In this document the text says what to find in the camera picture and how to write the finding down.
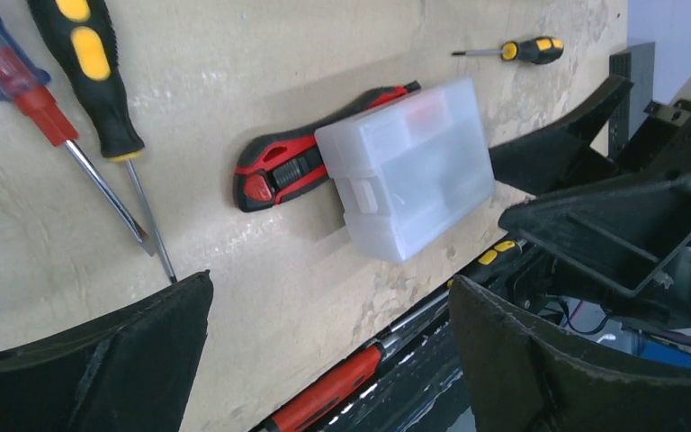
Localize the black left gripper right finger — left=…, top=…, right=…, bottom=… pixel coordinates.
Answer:
left=449, top=276, right=691, bottom=431

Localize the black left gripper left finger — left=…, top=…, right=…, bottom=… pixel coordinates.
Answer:
left=0, top=271, right=214, bottom=431

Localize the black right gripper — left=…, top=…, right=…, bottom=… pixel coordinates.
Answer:
left=489, top=75, right=691, bottom=299

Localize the translucent white parts box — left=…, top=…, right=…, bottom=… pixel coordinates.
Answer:
left=315, top=77, right=495, bottom=263

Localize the red black utility knife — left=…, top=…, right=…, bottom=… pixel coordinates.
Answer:
left=232, top=81, right=421, bottom=213

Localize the red blue screwdriver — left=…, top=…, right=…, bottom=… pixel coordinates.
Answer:
left=0, top=16, right=156, bottom=256

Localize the yellow black short screwdriver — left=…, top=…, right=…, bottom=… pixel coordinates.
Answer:
left=28, top=0, right=177, bottom=284

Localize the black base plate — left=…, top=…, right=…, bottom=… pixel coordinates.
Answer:
left=304, top=311, right=471, bottom=431

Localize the red handled ratchet tool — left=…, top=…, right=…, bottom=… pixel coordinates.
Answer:
left=261, top=343, right=385, bottom=432

